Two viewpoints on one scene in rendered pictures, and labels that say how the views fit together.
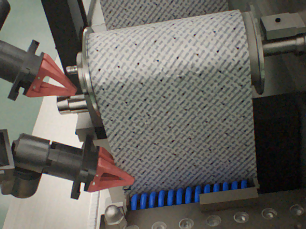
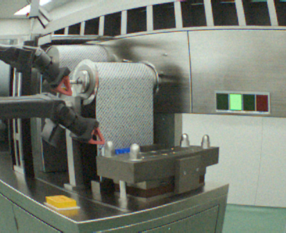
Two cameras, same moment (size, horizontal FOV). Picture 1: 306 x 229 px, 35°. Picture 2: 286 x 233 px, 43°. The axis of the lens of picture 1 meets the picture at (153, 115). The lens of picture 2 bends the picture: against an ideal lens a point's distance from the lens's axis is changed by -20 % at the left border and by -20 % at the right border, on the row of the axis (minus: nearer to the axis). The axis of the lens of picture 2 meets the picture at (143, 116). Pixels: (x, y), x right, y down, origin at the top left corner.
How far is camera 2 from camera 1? 1.14 m
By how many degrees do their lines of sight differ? 57
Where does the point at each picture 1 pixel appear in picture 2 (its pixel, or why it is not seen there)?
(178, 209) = not seen: hidden behind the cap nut
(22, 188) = (58, 136)
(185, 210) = not seen: hidden behind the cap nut
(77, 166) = (87, 122)
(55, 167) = (78, 120)
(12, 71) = (57, 71)
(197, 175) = (130, 142)
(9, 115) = not seen: outside the picture
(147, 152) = (112, 122)
